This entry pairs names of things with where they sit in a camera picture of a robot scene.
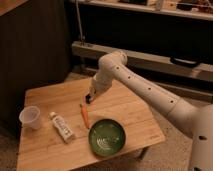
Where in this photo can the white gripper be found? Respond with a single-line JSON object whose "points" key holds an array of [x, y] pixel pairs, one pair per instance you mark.
{"points": [[99, 84]]}

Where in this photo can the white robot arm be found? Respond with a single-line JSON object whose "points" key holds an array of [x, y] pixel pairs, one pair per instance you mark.
{"points": [[194, 122]]}

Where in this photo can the green ceramic bowl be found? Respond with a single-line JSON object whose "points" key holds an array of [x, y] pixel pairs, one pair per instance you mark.
{"points": [[106, 137]]}

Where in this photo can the translucent plastic cup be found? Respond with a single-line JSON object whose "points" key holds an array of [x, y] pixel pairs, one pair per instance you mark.
{"points": [[30, 117]]}

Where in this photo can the orange carrot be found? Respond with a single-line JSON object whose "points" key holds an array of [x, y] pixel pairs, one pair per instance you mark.
{"points": [[84, 113]]}

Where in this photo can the white tube of cream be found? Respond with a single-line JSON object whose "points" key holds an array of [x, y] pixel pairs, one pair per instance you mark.
{"points": [[62, 127]]}

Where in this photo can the wooden table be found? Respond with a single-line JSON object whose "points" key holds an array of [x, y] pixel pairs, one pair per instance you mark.
{"points": [[62, 143]]}

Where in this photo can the dark cabinet with wooden top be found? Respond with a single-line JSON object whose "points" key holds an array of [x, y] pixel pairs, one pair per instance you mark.
{"points": [[34, 51]]}

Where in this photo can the metal shelf rack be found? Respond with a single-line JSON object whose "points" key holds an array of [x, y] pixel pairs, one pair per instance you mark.
{"points": [[149, 38]]}

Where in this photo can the black handle on shelf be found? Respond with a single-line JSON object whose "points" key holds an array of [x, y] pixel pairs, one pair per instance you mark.
{"points": [[190, 64]]}

